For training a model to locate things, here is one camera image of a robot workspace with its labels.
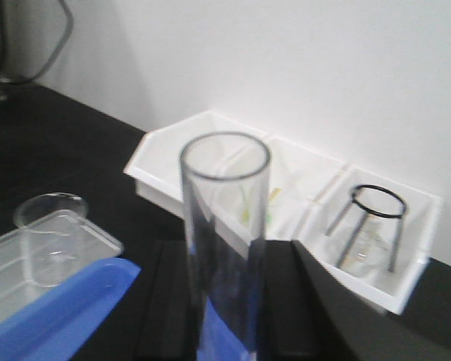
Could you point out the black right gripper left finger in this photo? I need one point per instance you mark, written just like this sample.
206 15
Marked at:
166 332

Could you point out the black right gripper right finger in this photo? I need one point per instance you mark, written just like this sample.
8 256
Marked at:
311 316

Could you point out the clear glass test tube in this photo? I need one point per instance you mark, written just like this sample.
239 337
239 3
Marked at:
226 289

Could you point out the clear glass flask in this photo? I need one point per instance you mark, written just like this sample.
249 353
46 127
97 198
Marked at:
368 254

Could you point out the blue plastic tray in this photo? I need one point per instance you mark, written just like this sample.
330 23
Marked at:
95 315

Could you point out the right white storage bin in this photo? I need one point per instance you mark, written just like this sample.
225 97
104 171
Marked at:
386 290

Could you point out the white storage bin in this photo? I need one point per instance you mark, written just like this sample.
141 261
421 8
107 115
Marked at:
386 290
155 164
303 174

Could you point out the yellow green droppers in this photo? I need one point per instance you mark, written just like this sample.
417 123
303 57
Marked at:
250 199

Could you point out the black metal tripod stand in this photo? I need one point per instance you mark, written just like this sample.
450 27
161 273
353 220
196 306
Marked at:
373 203

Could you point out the middle white storage bin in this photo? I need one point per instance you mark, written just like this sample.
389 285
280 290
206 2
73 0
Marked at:
303 174

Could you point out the clear glass beaker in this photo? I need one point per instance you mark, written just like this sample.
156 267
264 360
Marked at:
51 236

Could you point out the grey plastic tray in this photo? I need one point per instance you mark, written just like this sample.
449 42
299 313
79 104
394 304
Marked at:
16 292

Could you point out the left white storage bin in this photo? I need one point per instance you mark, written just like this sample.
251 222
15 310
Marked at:
155 164

